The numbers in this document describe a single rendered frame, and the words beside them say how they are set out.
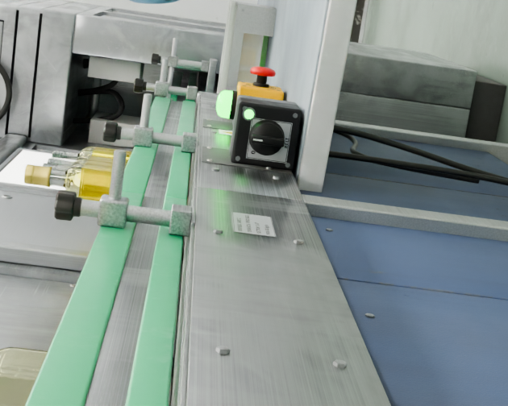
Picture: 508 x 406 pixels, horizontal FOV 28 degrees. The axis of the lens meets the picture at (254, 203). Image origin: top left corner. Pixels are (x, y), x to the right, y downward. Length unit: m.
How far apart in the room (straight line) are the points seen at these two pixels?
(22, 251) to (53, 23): 1.20
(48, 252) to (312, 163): 0.66
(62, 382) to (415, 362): 0.26
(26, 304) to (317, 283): 0.89
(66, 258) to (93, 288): 1.00
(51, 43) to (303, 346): 2.28
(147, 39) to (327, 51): 1.66
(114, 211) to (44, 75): 1.95
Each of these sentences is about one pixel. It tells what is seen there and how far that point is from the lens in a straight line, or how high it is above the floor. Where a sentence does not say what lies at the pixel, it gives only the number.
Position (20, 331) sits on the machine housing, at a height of 1.10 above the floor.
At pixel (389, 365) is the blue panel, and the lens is 0.73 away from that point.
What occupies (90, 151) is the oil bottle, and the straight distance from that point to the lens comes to 1.93.
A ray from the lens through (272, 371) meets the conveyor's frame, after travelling 0.62.
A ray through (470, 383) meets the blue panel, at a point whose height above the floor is 0.68.
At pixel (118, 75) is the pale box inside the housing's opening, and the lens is 2.98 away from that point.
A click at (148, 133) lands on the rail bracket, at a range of 1.42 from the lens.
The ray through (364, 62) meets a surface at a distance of 2.89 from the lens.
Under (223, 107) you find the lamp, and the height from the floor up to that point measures 0.84.
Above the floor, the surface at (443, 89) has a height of 0.19.
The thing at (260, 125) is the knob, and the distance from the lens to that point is 1.25.
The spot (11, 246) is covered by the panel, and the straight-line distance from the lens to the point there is 1.80.
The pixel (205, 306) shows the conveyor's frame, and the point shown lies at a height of 0.87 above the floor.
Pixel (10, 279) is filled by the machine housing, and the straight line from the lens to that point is 1.75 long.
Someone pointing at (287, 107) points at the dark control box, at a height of 0.77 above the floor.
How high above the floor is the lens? 0.90
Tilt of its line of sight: 4 degrees down
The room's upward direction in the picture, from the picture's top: 83 degrees counter-clockwise
